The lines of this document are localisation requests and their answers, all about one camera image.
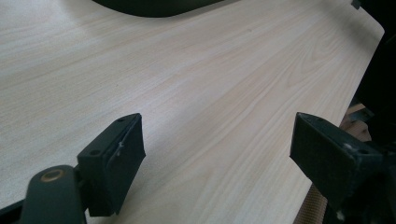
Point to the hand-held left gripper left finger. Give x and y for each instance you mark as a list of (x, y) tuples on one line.
[(115, 168)]

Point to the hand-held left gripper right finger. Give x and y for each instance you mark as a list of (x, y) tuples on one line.
[(330, 158)]

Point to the black key rack with tray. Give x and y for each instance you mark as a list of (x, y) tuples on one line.
[(155, 7)]

